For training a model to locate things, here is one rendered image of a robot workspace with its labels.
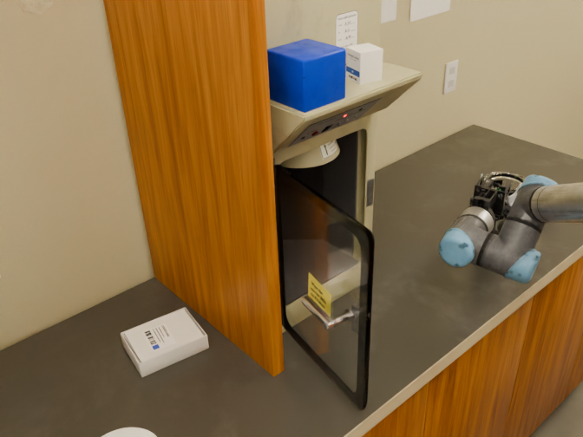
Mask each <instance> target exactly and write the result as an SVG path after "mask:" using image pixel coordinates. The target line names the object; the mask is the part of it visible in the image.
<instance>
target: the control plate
mask: <svg viewBox="0 0 583 437"><path fill-rule="evenodd" d="M381 99H382V98H380V99H377V100H375V101H371V102H369V103H366V104H363V105H362V106H359V107H357V108H353V109H351V110H348V111H346V112H343V113H341V114H337V115H335V116H332V117H330V118H328V119H325V120H323V121H319V122H317V123H314V124H311V125H310V126H309V127H308V128H306V130H305V131H304V132H303V133H302V134H301V135H299V137H297V139H296V140H295V141H293V142H292V143H291V145H290V146H292V145H295V144H297V143H299V142H301V141H304V140H308V139H310V138H312V137H314V136H317V135H319V134H322V133H325V132H327V131H330V130H332V129H334V128H336V127H340V126H342V125H344V124H347V123H349V122H352V121H355V118H353V117H355V116H356V115H357V118H356V120H357V119H359V118H360V117H361V116H362V115H363V114H365V113H366V112H367V111H368V110H369V109H370V108H371V107H373V106H374V105H375V104H376V103H377V102H378V101H379V100H381ZM360 108H363V109H362V110H360V111H358V110H359V109H360ZM345 114H347V115H346V116H345V117H343V116H344V115H345ZM347 119H348V122H346V120H347ZM339 122H340V123H339ZM337 123H339V125H340V126H338V125H336V124H337ZM332 124H333V125H332ZM329 125H332V126H331V127H330V128H329V129H328V130H327V131H324V132H322V131H323V130H324V129H325V128H326V127H328V126H329ZM317 131H318V134H316V135H314V136H312V134H313V133H315V132H317ZM321 132H322V133H321ZM304 136H305V137H304ZM302 137H304V138H303V139H302V140H301V138H302ZM290 146H289V147H290Z"/></svg>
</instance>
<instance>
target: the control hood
mask: <svg viewBox="0 0 583 437"><path fill-rule="evenodd" d="M422 76H423V73H422V72H420V71H417V70H414V69H410V68H405V67H401V66H397V65H395V64H391V63H387V62H383V72H382V80H381V81H377V82H369V83H365V84H361V85H359V84H357V83H356V82H354V81H352V80H350V79H348V78H346V72H345V98H343V99H342V100H339V101H335V102H333V103H330V104H328V105H325V106H322V107H320V108H316V109H313V110H311V111H309V112H306V113H304V112H301V111H299V110H297V109H294V108H290V107H288V106H286V105H283V104H281V103H278V102H276V101H272V100H270V107H271V124H272V153H276V152H278V151H281V150H283V149H286V148H287V147H289V146H290V145H291V143H292V142H293V141H295V140H296V139H297V137H299V135H301V134H302V133H303V132H304V131H305V130H306V128H308V127H309V126H310V125H311V124H314V123H317V122H319V121H323V120H325V119H328V118H330V117H332V116H335V115H337V114H341V113H343V112H346V111H348V110H351V109H353V108H357V107H359V106H362V105H363V104H366V103H369V102H371V101H375V100H377V99H380V98H382V99H381V100H379V101H378V102H377V103H376V104H375V105H374V106H373V107H371V108H370V109H369V110H368V111H367V112H366V113H365V114H363V115H362V116H361V117H360V118H359V119H361V118H363V117H365V116H368V115H370V114H374V113H376V112H378V111H381V110H383V109H386V108H387V107H388V106H389V105H390V104H392V103H393V102H394V101H395V100H396V99H398V98H399V97H400V96H401V95H402V94H404V93H405V92H406V91H407V90H408V89H409V88H411V87H412V86H413V85H414V84H416V83H417V82H418V81H419V80H420V79H422ZM359 119H358V120H359Z"/></svg>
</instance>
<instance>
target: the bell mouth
mask: <svg viewBox="0 0 583 437"><path fill-rule="evenodd" d="M339 153H340V148H339V145H338V143H337V141H336V140H333V141H331V142H329V143H326V144H324V145H322V146H320V147H316V148H314V149H312V150H310V151H307V152H305V153H301V154H300V155H297V156H295V157H293V158H290V159H288V160H285V161H283V162H282V163H281V164H280V165H281V166H282V167H288V168H308V167H315V166H321V165H324V164H326V163H328V162H331V161H332V160H334V159H335V158H336V157H337V156H338V155H339Z"/></svg>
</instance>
